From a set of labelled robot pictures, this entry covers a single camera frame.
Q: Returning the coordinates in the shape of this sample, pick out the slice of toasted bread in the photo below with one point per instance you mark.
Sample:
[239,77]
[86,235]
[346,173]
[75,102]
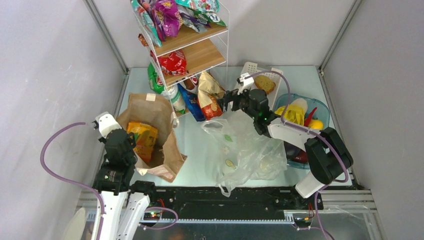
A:
[264,83]

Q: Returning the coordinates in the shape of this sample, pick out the yellow toy cabbage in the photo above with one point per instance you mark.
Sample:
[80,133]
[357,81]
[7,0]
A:
[296,111]

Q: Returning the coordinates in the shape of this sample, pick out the white plastic basket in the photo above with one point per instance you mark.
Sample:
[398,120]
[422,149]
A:
[250,68]

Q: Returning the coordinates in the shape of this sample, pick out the translucent plastic grocery bag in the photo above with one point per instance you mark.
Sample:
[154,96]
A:
[240,154]

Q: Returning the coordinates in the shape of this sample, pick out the red snack bag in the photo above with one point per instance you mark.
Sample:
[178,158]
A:
[173,64]

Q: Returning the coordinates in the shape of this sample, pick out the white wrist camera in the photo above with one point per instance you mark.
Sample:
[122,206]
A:
[105,123]
[245,81]

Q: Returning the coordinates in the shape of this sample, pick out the dark purple toy eggplant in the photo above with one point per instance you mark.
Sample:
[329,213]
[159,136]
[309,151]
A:
[291,151]

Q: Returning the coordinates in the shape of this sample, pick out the yellow toy pear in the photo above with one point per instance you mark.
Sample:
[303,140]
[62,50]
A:
[316,124]

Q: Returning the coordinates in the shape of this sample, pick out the green white chips bag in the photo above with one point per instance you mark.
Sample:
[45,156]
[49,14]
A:
[174,95]

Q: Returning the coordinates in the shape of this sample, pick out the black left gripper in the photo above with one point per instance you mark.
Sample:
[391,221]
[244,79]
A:
[101,139]

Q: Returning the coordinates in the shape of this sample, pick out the purple snack bag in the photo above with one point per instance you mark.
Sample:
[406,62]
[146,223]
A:
[167,18]

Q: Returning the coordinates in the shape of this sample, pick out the green white snack bag top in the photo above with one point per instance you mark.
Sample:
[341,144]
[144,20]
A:
[198,15]

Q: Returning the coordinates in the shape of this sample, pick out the brown burlap tote bag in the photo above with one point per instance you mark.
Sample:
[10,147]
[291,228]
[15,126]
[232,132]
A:
[156,111]

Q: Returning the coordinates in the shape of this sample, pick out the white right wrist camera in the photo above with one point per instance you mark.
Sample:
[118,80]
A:
[245,81]

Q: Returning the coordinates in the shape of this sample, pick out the white wire wooden shelf rack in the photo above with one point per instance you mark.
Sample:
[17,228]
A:
[202,51]

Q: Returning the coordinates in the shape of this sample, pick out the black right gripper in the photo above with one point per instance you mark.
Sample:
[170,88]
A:
[229,96]

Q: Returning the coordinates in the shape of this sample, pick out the white red chips bag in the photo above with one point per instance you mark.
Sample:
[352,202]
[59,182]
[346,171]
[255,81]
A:
[191,84]

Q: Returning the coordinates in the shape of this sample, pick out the blue snack bag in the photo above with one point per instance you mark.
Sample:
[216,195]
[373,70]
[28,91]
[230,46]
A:
[191,102]

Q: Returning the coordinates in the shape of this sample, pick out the red toy pepper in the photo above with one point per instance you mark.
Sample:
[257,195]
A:
[309,117]

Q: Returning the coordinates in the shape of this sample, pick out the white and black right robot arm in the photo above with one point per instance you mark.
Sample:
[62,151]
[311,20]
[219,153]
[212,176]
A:
[328,157]

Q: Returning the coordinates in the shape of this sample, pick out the teal plastic tub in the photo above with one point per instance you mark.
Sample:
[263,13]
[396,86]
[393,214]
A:
[322,113]

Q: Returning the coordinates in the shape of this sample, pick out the orange yellow snack bag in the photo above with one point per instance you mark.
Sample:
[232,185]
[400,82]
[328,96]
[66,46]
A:
[145,139]

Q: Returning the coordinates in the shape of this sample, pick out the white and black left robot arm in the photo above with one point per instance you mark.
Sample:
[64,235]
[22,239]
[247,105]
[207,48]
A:
[122,202]

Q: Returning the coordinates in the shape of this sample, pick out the dark red toy apple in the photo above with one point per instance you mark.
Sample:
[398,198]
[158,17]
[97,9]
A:
[301,158]

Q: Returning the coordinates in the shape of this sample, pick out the teal snack bag left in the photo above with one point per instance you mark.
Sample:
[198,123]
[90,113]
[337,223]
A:
[149,33]

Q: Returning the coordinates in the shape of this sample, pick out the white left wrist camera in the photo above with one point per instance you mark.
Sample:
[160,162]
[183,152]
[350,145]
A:
[105,123]

